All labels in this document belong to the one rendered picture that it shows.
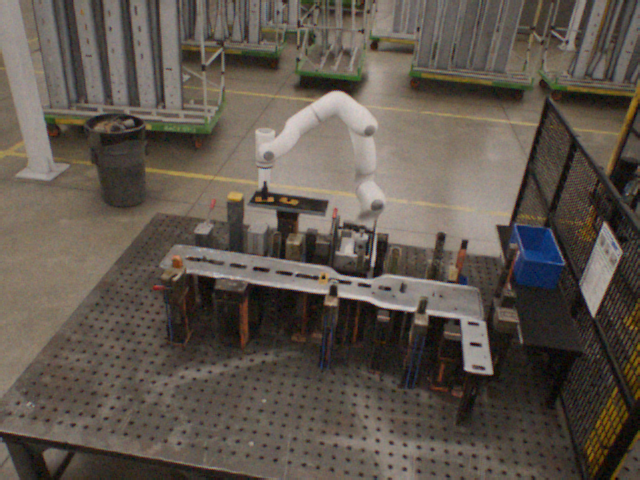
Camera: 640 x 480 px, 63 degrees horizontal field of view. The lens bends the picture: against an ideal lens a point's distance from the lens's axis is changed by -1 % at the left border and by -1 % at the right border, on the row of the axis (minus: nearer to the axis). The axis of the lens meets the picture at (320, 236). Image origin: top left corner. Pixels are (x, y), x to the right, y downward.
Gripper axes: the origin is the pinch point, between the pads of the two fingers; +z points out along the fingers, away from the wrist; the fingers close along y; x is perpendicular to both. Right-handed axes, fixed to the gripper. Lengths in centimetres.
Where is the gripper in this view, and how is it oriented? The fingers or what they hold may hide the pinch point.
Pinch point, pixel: (264, 194)
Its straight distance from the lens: 249.0
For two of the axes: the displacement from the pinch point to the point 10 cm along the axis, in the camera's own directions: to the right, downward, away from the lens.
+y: 1.1, 5.3, -8.4
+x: 9.9, 0.0, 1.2
